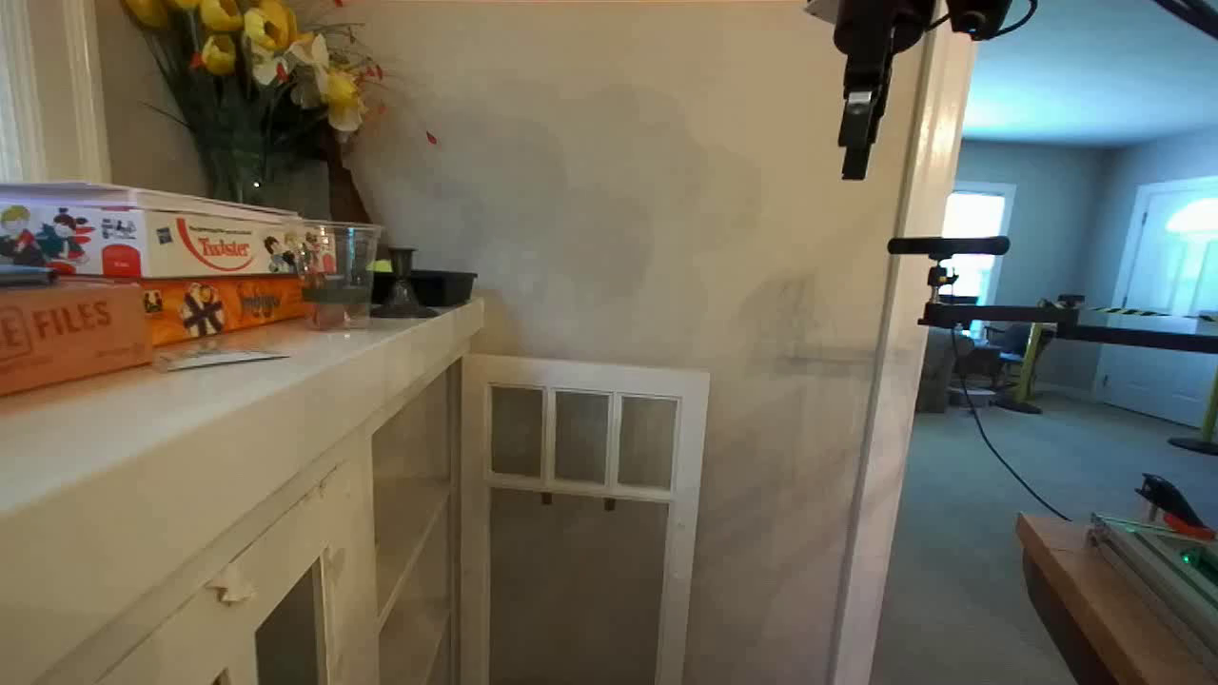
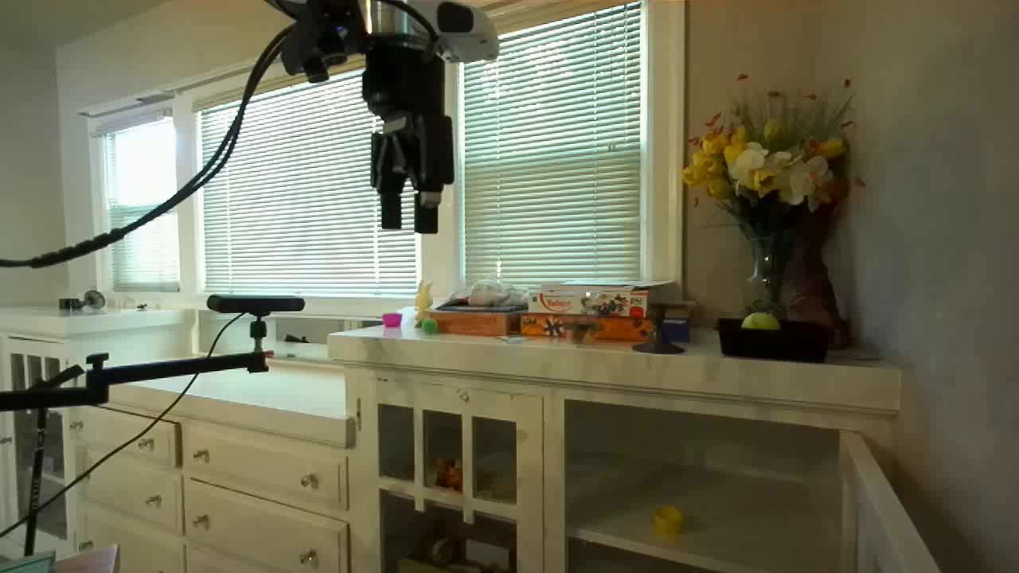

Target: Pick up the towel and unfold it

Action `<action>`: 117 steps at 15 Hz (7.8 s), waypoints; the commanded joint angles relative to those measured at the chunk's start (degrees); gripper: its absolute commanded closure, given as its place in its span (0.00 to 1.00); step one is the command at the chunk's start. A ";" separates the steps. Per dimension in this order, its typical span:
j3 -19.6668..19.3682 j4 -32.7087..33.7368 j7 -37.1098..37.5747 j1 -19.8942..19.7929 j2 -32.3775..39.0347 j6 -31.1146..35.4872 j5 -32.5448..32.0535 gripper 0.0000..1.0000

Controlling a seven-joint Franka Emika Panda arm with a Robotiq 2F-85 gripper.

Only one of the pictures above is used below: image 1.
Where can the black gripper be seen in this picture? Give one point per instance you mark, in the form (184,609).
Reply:
(866,42)

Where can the yellow-green stand leg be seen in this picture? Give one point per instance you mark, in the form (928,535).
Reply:
(1033,368)
(1203,411)

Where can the white panelled door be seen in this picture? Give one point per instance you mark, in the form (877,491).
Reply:
(1174,266)

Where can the black plastic tray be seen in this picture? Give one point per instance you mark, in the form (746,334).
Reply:
(442,285)

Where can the black and red tool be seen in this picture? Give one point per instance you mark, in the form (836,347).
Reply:
(1166,496)

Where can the small black candle holder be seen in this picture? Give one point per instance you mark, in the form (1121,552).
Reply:
(401,285)

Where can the clear glass cup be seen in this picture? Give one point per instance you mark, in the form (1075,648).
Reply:
(342,270)

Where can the yellow white flower bouquet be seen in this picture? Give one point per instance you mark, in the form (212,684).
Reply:
(272,51)

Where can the clear glass flower vase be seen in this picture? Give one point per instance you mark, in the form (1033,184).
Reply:
(250,158)

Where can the closed white cabinet door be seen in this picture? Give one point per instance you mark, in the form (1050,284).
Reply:
(348,535)

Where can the orange board game box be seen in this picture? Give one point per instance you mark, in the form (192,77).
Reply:
(232,311)

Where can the white board game box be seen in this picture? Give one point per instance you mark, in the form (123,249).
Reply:
(192,232)

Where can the flat white paper card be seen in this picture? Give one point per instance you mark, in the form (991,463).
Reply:
(213,360)

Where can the white glass-door cabinet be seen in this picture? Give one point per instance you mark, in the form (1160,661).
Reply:
(154,482)

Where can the brown files box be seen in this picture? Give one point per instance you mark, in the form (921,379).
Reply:
(71,335)

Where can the black stereo camera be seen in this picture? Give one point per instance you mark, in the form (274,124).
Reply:
(944,245)

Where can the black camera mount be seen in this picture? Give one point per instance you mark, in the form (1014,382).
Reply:
(940,278)

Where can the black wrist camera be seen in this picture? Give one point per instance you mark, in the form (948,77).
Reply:
(980,14)

